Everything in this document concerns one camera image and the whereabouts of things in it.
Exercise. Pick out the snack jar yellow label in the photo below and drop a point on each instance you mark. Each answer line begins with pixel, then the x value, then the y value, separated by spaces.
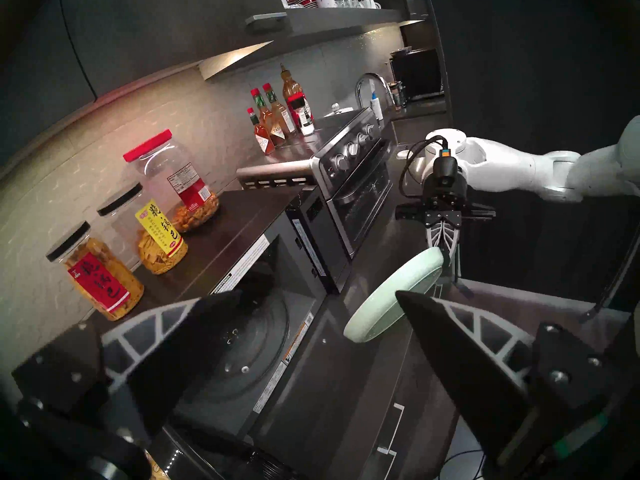
pixel 160 239

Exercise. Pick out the small red hot sauce bottle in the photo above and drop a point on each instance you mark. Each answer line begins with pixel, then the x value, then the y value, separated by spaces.
pixel 262 139

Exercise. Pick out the stainless steel toaster oven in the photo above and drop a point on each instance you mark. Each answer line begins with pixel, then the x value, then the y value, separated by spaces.
pixel 350 184

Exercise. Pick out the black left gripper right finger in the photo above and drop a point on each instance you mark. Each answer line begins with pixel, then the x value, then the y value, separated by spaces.
pixel 465 364

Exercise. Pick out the chrome kitchen faucet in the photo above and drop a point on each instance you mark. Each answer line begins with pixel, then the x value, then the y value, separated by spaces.
pixel 365 76

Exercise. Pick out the black microwave oven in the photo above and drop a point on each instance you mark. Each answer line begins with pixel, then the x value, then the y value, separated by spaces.
pixel 250 219

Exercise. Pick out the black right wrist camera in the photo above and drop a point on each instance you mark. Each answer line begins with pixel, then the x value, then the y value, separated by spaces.
pixel 445 170

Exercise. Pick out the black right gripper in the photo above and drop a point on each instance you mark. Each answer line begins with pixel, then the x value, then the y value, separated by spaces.
pixel 445 204

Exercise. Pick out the black coffee machine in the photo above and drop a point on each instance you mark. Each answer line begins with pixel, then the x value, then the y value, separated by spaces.
pixel 417 74

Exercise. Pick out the dark upper cabinet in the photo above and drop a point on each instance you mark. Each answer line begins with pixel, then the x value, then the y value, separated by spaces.
pixel 150 34

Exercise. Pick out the dark wall shelf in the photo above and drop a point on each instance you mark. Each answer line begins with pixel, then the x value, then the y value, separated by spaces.
pixel 325 24

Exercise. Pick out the glass microwave turntable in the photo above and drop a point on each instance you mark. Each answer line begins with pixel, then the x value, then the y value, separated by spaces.
pixel 250 344

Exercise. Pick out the brown sauce bottle Tabasco label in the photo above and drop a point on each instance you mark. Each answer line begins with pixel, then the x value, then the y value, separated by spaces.
pixel 272 126

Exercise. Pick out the light green plate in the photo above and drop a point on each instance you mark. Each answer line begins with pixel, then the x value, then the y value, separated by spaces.
pixel 390 299

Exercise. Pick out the white soap dispenser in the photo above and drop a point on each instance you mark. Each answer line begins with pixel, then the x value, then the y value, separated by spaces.
pixel 376 106

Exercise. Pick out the clear jar red lid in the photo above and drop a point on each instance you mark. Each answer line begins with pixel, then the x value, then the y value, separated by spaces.
pixel 170 174

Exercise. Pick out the snack jar pink label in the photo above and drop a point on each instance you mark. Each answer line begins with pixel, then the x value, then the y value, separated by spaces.
pixel 97 279

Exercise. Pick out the pepper shaker red cap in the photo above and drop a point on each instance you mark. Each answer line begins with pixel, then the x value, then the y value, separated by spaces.
pixel 302 116

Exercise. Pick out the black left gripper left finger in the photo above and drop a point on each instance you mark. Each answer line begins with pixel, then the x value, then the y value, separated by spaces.
pixel 65 379

